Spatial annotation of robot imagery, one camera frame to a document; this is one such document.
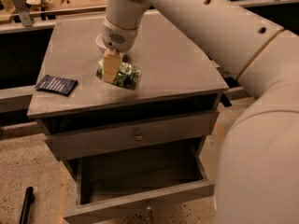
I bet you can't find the crushed green can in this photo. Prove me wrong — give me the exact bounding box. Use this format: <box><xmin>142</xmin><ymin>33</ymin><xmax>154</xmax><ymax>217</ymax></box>
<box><xmin>97</xmin><ymin>60</ymin><xmax>142</xmax><ymax>91</ymax></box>

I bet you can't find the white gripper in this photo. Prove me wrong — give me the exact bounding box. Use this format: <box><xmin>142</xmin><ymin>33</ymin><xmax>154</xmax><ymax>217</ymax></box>
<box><xmin>102</xmin><ymin>17</ymin><xmax>138</xmax><ymax>83</ymax></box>

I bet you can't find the dark blue snack packet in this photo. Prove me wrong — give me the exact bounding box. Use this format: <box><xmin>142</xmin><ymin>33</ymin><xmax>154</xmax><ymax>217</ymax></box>
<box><xmin>35</xmin><ymin>75</ymin><xmax>78</xmax><ymax>96</ymax></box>

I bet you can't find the grey metal railing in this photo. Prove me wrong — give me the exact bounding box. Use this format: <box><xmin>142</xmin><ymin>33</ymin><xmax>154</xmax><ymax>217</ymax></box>
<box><xmin>0</xmin><ymin>0</ymin><xmax>299</xmax><ymax>113</ymax></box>

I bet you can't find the black cylindrical bar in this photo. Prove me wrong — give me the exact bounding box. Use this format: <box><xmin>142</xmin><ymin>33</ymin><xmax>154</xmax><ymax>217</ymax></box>
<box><xmin>19</xmin><ymin>187</ymin><xmax>35</xmax><ymax>224</ymax></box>

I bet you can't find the grey wooden drawer cabinet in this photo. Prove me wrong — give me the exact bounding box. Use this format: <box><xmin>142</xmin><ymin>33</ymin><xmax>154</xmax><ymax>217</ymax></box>
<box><xmin>27</xmin><ymin>12</ymin><xmax>230</xmax><ymax>224</ymax></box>

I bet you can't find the open grey middle drawer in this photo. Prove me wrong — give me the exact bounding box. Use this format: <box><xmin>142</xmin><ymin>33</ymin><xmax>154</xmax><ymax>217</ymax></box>
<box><xmin>64</xmin><ymin>137</ymin><xmax>214</xmax><ymax>224</ymax></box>

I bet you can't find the grey top drawer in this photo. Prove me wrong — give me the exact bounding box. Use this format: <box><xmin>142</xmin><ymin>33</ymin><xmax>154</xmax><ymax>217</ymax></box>
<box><xmin>45</xmin><ymin>110</ymin><xmax>218</xmax><ymax>160</ymax></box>

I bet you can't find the white ceramic bowl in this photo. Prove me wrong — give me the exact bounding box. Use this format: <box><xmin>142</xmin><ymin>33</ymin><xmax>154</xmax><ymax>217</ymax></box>
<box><xmin>95</xmin><ymin>35</ymin><xmax>106</xmax><ymax>54</ymax></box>

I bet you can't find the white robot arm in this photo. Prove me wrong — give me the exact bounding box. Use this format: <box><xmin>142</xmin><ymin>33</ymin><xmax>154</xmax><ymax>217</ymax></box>
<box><xmin>106</xmin><ymin>0</ymin><xmax>299</xmax><ymax>224</ymax></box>

